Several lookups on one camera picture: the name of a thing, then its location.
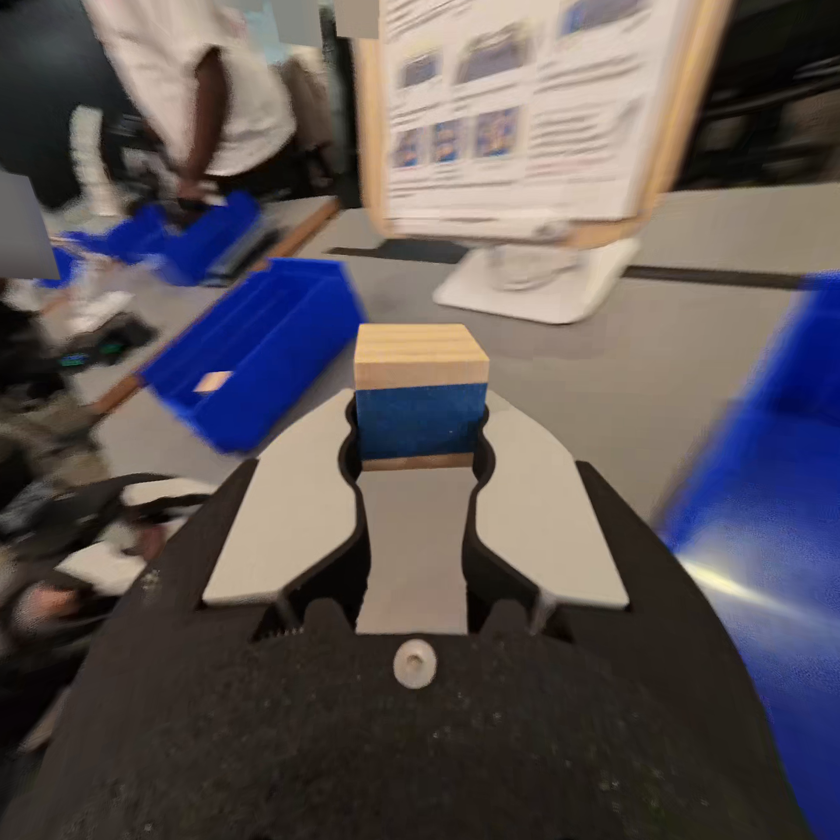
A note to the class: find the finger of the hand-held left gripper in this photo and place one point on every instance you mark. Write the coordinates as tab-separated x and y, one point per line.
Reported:
170	491

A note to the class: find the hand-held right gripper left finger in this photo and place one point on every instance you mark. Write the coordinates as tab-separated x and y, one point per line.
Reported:
282	525

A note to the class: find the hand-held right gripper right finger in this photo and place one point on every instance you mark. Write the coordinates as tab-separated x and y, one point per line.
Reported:
548	525

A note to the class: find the grey desk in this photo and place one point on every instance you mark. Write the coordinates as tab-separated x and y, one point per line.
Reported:
623	394

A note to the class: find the person's left hand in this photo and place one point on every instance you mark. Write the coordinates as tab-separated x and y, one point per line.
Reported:
46	602

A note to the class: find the black device green lights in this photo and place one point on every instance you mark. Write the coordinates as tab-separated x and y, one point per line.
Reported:
105	344

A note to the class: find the grey table brown edge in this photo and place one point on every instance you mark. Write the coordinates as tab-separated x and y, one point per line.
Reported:
164	308

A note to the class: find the instruction board on white stand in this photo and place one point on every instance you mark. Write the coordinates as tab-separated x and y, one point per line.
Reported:
367	131

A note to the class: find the white instruction sheet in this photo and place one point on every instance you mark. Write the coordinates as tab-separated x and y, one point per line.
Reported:
525	118

